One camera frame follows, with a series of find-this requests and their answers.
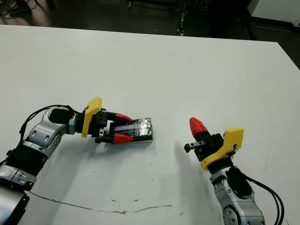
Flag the yellow and black left gripper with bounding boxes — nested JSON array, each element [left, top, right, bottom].
[[81, 96, 134, 145]]

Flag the yellow and black right gripper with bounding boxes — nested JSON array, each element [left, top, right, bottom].
[[184, 118, 245, 171]]

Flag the glossy black box lid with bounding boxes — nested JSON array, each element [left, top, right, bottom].
[[110, 116, 155, 143]]

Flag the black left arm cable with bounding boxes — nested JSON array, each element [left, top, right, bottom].
[[18, 105, 78, 141]]

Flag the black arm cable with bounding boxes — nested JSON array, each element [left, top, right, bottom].
[[246, 175, 285, 225], [18, 105, 78, 141]]

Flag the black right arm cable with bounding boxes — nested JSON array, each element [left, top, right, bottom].
[[246, 175, 285, 225]]

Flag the black floor post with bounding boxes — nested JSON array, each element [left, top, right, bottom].
[[177, 11, 186, 36]]

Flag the black floor cables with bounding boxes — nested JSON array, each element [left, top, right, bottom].
[[0, 0, 40, 19]]

